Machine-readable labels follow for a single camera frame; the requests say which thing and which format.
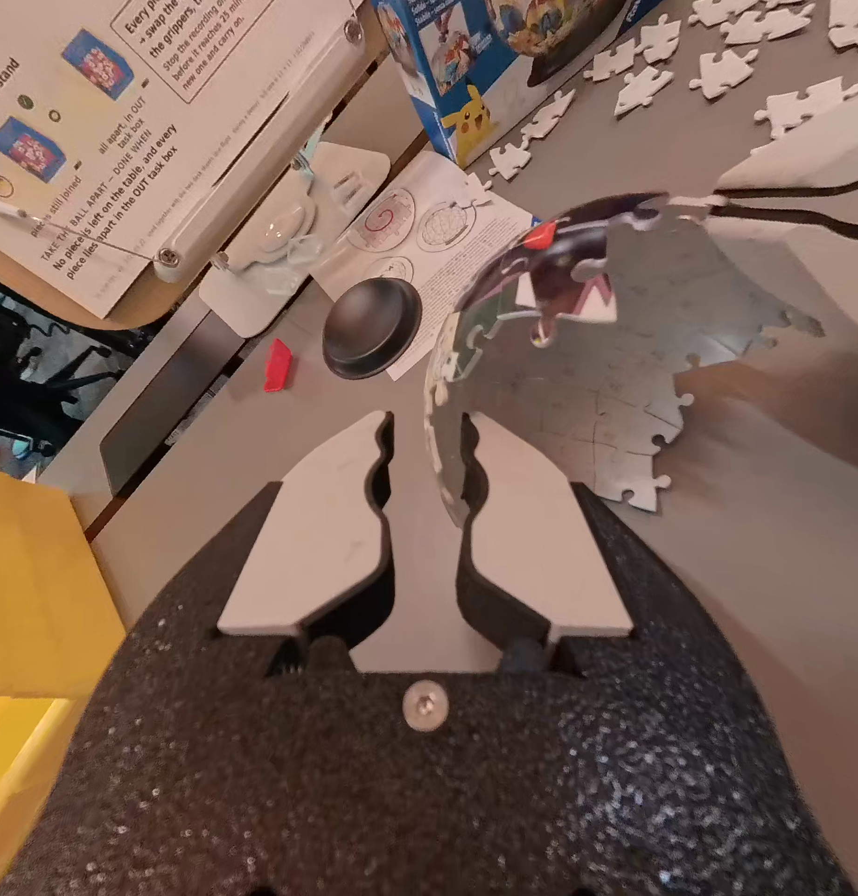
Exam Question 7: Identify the black round ball stand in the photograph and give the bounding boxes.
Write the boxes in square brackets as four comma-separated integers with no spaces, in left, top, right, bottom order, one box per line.
[322,278,424,379]

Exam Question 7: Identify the puzzle pieces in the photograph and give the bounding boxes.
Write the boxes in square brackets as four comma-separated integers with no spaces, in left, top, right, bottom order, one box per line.
[464,0,858,204]

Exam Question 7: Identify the small red plastic block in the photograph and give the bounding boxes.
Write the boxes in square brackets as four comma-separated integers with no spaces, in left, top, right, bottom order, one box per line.
[263,338,293,393]

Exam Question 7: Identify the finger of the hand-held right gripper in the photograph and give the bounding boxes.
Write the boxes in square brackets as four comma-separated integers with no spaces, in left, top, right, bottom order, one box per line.
[714,87,858,205]
[704,204,858,345]

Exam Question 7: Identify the white stand base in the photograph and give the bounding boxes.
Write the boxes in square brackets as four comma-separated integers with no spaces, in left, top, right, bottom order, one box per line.
[199,142,391,337]

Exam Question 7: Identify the printed instruction sheet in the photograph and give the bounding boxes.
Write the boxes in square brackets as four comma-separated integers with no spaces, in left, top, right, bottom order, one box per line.
[0,0,367,319]

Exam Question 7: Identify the partly built puzzle ball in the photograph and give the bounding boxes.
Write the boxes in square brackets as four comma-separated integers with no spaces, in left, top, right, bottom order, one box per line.
[423,192,825,529]

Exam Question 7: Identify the clear acrylic holder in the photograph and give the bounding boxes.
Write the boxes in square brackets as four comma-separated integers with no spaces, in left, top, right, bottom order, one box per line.
[261,231,325,291]

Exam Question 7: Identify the folded paper instruction leaflet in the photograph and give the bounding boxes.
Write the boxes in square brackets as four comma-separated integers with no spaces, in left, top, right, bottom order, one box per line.
[310,150,542,382]

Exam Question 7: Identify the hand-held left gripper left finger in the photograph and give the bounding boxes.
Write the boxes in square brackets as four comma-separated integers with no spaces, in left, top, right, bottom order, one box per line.
[217,412,395,655]

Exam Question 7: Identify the instruction sheet on board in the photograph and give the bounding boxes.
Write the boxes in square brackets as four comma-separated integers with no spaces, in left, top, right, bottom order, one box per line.
[0,0,395,331]

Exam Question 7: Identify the yellow plastic bin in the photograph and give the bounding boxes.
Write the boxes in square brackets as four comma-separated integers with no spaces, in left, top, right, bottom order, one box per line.
[0,469,127,876]

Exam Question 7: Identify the blue puzzle box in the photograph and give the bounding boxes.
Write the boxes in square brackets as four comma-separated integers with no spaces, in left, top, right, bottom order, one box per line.
[369,0,664,169]

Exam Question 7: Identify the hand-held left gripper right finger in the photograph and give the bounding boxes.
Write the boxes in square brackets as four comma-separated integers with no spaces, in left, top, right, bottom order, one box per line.
[459,411,635,659]

